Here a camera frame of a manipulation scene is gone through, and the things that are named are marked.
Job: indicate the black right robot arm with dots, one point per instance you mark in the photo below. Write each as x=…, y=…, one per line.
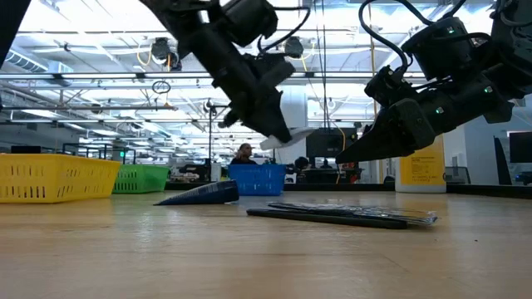
x=511, y=41

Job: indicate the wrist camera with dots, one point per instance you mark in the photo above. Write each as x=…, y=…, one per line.
x=386, y=85
x=276, y=70

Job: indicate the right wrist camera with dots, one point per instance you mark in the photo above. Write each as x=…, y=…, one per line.
x=386, y=85

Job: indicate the white yellow-label wipes canister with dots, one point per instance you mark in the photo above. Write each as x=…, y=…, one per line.
x=422, y=170

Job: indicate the black plastic comb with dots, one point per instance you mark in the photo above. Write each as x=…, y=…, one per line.
x=324, y=219

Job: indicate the person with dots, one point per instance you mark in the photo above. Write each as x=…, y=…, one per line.
x=301, y=163
x=244, y=151

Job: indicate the green plastic basket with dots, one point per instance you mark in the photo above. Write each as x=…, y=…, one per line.
x=141, y=179

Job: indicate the mesh office chair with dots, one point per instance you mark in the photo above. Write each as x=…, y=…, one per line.
x=457, y=176

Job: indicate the blue plastic basket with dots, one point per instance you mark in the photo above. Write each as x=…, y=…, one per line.
x=257, y=180

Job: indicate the black background monitor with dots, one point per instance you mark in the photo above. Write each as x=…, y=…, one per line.
x=324, y=143
x=521, y=147

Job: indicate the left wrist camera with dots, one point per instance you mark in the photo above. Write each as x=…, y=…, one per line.
x=276, y=70

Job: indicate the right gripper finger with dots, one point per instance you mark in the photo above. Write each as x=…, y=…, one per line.
x=399, y=133

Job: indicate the yellow plastic basket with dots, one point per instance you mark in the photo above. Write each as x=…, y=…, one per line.
x=54, y=178

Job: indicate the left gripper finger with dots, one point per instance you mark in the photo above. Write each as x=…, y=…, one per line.
x=266, y=116
x=229, y=118

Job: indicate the black slanted panel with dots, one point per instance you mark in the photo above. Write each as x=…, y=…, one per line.
x=502, y=166

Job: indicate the white toothpaste tube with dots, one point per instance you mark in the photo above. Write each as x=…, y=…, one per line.
x=299, y=135

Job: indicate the black aluminium table frame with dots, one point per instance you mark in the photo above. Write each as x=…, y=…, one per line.
x=478, y=190

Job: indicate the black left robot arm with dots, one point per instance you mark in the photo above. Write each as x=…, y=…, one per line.
x=199, y=37

